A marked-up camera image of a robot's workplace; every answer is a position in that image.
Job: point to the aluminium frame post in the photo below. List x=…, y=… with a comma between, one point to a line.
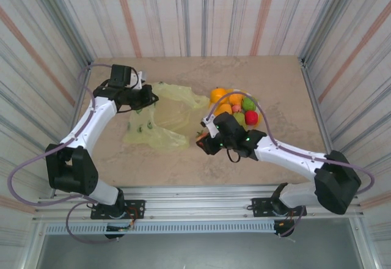
x=71, y=27
x=324, y=27

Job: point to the aluminium frame side rail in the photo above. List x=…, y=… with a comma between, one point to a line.
x=314, y=98

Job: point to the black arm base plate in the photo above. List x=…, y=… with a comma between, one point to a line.
x=138, y=204
x=259, y=204

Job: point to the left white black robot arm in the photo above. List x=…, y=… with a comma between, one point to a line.
x=91, y=119

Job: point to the round green fruit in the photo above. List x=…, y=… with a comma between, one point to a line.
x=249, y=104

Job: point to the grey metal panel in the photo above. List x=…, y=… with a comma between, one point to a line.
x=195, y=250

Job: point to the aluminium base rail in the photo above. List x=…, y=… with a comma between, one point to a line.
x=195, y=201

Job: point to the green pear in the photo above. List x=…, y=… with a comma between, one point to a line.
x=239, y=118

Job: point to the oval orange fruit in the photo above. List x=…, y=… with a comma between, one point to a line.
x=224, y=109

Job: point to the small carrot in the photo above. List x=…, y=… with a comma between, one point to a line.
x=200, y=141

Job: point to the red apple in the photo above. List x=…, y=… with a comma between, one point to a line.
x=251, y=118

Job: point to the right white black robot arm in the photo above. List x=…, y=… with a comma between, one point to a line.
x=290, y=156

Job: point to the small pink peach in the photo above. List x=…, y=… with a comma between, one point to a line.
x=236, y=109

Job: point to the orange fruit with stem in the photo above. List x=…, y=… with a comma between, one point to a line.
x=217, y=95

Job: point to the yellow white striped plate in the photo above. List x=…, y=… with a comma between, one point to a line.
x=260, y=123

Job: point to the yellow translucent plastic bag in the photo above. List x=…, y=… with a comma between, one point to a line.
x=171, y=119

